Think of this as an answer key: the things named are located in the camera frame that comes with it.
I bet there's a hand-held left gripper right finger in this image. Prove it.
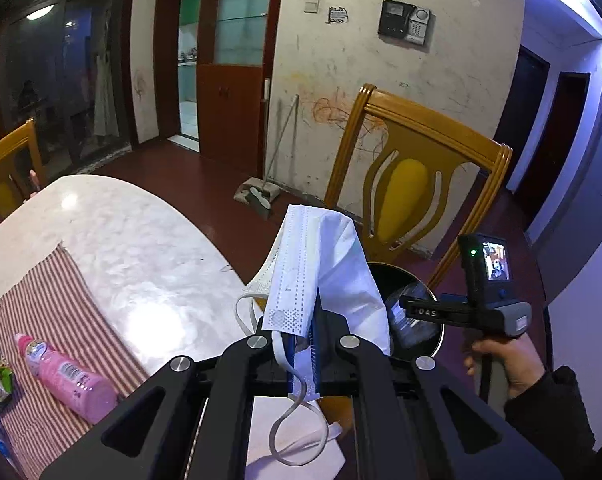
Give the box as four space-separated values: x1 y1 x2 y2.
310 305 565 480

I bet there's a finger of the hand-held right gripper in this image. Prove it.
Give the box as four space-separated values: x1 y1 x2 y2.
398 293 466 331

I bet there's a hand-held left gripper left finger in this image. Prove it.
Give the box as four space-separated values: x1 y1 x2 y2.
40 332 302 480

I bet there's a black bin with gold rim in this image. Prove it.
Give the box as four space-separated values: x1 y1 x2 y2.
367 261 447 362

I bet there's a white face mask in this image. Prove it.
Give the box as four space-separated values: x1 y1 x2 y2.
235 204 393 467

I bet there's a person's right forearm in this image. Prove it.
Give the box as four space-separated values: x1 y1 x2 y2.
502 365 600 480

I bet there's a person's right hand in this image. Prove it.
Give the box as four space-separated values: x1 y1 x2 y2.
463 335 548 402

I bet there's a dark wooden door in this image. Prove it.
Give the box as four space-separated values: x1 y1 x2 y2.
495 45 552 192
523 72 592 232

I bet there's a pink drink bottle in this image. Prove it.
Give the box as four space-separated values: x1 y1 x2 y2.
14 332 120 425

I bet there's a red striped cloth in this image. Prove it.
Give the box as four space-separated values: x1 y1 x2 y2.
0 242 150 480

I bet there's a dark glass sliding door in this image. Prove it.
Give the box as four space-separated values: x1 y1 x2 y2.
0 0 140 173

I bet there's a wall intercom phone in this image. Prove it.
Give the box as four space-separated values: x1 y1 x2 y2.
378 0 435 51

